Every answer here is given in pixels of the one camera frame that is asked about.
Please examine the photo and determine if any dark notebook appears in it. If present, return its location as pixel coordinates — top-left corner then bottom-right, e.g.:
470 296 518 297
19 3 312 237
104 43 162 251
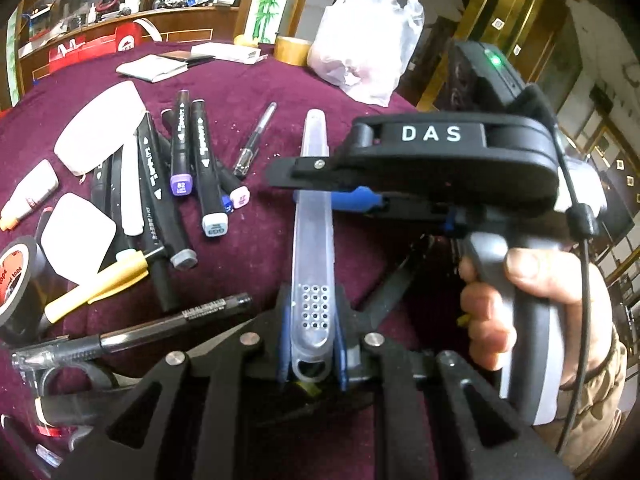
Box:
162 50 196 63

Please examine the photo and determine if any translucent toothbrush case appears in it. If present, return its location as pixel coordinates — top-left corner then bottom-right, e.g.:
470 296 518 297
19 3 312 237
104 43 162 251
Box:
290 108 335 384

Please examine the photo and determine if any black marker grey cap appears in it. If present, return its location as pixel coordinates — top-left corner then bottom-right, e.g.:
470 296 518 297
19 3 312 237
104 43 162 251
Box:
191 100 229 238

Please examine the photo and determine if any black red tape roll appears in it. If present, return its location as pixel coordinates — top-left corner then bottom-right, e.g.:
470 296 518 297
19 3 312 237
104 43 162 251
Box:
1 236 50 347

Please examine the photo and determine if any yellow tape roll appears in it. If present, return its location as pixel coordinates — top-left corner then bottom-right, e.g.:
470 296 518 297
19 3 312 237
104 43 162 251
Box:
273 36 311 67

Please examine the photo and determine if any black gel pen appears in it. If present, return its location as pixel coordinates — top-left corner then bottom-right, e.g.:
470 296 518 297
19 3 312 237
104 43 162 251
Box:
11 294 253 372

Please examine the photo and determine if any person right hand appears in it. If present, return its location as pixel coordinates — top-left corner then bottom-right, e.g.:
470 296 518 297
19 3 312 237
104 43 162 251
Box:
459 248 613 386

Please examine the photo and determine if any white orange glue bottle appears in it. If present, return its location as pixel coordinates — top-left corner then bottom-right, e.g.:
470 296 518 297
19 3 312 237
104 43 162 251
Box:
1 159 58 231

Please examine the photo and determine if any clear plastic bag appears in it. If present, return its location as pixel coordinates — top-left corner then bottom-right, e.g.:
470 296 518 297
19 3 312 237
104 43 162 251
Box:
307 0 424 107

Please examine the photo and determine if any white flat box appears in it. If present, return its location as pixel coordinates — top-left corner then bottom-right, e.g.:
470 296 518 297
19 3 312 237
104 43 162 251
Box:
191 42 262 65

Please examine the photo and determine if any yellow marker pen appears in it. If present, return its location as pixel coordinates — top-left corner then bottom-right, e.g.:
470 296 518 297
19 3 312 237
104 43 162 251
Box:
42 252 149 324

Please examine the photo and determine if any small book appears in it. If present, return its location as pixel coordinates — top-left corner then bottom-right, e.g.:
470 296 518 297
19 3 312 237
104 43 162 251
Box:
116 54 188 84

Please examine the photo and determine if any white square eraser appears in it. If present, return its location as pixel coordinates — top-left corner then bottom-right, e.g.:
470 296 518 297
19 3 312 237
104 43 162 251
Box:
41 193 116 285

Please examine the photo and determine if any black marker purple cap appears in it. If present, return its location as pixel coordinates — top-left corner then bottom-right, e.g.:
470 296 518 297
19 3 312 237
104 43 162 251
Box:
169 90 193 197

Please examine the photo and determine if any red gift bag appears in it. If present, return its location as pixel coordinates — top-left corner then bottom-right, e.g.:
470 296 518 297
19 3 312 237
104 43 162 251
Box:
49 18 163 74

